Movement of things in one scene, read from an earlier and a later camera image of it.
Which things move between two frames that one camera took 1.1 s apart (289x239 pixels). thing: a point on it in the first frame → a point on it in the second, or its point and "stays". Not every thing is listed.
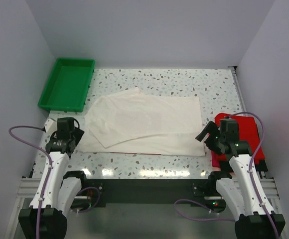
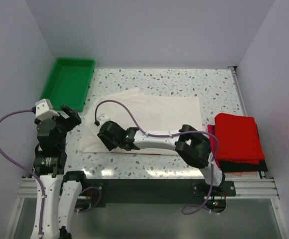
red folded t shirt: (247, 132) stays
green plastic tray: (68, 87) stays
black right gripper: (212, 128) → (110, 145)
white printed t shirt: (128, 121) stays
